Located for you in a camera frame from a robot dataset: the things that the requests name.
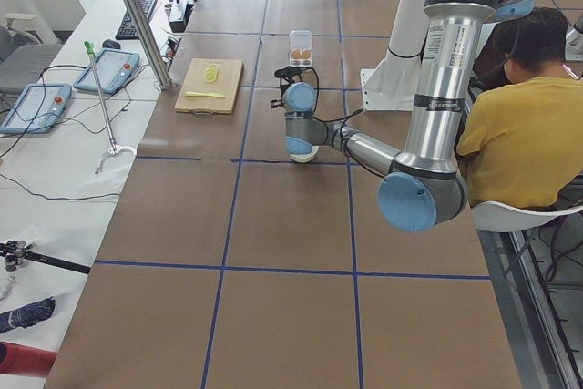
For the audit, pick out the grabber stick green handle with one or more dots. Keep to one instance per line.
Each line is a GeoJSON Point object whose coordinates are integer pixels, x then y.
{"type": "Point", "coordinates": [114, 149]}

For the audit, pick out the blue teach pendant far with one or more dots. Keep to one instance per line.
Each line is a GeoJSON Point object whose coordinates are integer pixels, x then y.
{"type": "Point", "coordinates": [115, 68]}

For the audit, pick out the aluminium frame post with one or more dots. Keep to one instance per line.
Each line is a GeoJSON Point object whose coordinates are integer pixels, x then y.
{"type": "Point", "coordinates": [148, 42]}

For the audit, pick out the blue teach pendant near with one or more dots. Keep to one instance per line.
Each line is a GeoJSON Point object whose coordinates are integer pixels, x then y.
{"type": "Point", "coordinates": [37, 109]}

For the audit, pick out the black computer mouse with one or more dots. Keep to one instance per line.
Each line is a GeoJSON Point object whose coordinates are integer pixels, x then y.
{"type": "Point", "coordinates": [111, 43]}

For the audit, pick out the white moulded chair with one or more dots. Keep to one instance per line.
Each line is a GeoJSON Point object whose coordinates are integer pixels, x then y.
{"type": "Point", "coordinates": [495, 216]}

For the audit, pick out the white bowl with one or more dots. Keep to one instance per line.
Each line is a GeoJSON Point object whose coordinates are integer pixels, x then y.
{"type": "Point", "coordinates": [304, 158]}

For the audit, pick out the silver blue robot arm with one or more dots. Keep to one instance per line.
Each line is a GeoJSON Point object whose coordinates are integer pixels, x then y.
{"type": "Point", "coordinates": [421, 185]}

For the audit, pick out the blue teach pendant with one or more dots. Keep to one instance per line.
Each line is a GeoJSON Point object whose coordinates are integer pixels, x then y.
{"type": "Point", "coordinates": [37, 109]}
{"type": "Point", "coordinates": [115, 68]}

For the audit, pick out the red cylinder object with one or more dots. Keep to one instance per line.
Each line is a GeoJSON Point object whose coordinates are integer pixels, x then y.
{"type": "Point", "coordinates": [23, 360]}

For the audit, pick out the person in yellow shirt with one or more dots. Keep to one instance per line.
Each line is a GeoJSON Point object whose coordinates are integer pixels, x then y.
{"type": "Point", "coordinates": [521, 144]}

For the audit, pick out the wooden cutting board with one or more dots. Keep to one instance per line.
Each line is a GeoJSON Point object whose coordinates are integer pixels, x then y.
{"type": "Point", "coordinates": [227, 84]}

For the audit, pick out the folded dark blue umbrella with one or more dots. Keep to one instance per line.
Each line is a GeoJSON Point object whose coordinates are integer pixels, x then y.
{"type": "Point", "coordinates": [27, 315]}

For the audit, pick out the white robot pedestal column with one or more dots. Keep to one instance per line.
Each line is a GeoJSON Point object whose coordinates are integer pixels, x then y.
{"type": "Point", "coordinates": [393, 83]}

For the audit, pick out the yellow plastic knife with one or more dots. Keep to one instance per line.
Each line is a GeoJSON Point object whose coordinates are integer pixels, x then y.
{"type": "Point", "coordinates": [204, 94]}

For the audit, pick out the black tripod clamp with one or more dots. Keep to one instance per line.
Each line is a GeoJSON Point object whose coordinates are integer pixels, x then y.
{"type": "Point", "coordinates": [16, 252]}

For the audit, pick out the grey office chair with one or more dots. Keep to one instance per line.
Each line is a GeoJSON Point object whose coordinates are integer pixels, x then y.
{"type": "Point", "coordinates": [24, 56]}

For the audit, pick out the clear plastic egg carton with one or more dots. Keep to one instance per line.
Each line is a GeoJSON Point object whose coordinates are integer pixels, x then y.
{"type": "Point", "coordinates": [300, 48]}

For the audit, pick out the lemon slices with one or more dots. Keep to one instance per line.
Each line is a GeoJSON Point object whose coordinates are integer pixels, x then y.
{"type": "Point", "coordinates": [211, 73]}

